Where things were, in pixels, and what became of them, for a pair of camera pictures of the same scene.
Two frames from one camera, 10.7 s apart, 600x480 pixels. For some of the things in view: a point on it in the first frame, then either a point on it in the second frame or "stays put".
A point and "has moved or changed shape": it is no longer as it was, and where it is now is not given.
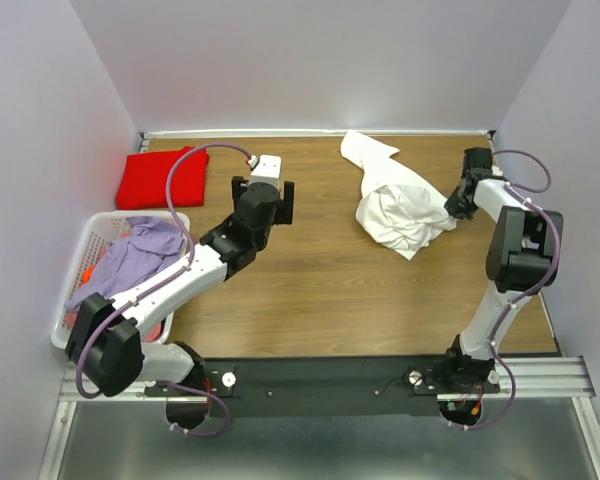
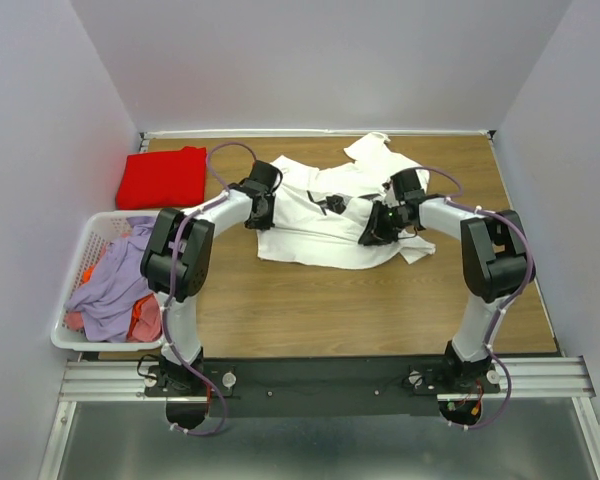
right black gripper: (455, 210) to (374, 233)
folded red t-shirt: (143, 181) stays put
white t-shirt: (397, 210) has moved or changed shape
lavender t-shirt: (149, 245) stays put
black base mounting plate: (319, 387) stays put
